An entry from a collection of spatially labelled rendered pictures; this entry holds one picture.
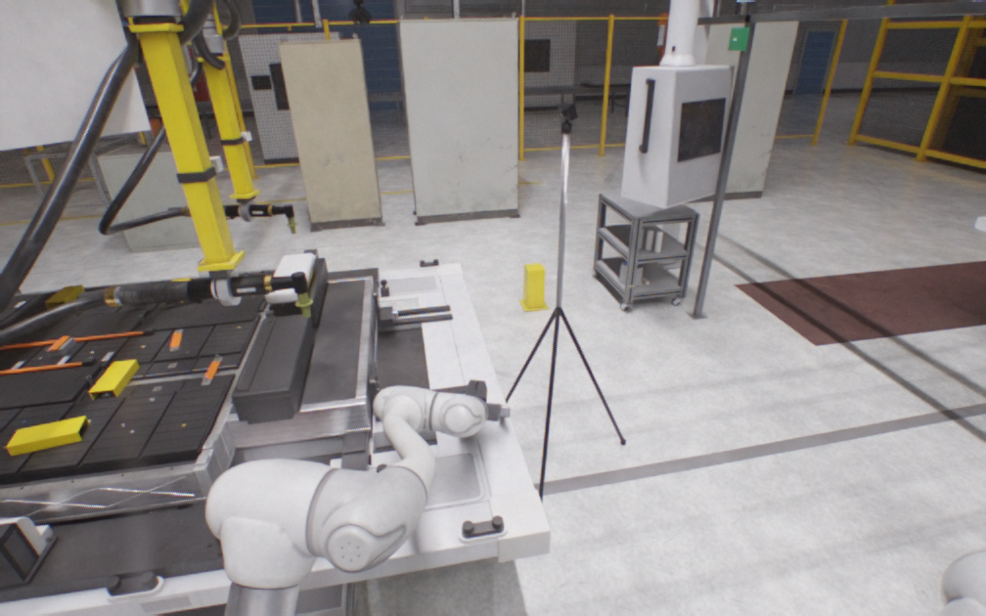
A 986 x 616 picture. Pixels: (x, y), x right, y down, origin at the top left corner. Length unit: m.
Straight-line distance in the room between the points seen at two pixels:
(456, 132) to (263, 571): 5.29
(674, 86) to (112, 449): 3.04
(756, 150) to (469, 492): 6.45
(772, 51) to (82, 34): 6.75
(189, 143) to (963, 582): 1.39
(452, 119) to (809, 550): 4.86
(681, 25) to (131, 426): 3.31
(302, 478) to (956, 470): 3.12
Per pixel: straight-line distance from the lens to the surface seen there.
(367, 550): 0.77
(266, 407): 1.48
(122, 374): 1.91
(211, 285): 1.30
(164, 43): 1.18
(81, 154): 1.09
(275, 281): 1.26
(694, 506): 2.63
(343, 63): 5.81
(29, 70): 1.11
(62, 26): 1.14
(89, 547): 1.60
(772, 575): 2.51
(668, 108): 3.30
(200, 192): 1.22
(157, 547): 1.50
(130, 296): 1.38
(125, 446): 1.62
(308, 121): 5.90
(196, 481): 1.49
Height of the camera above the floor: 1.90
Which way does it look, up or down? 28 degrees down
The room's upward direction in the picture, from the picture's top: 1 degrees counter-clockwise
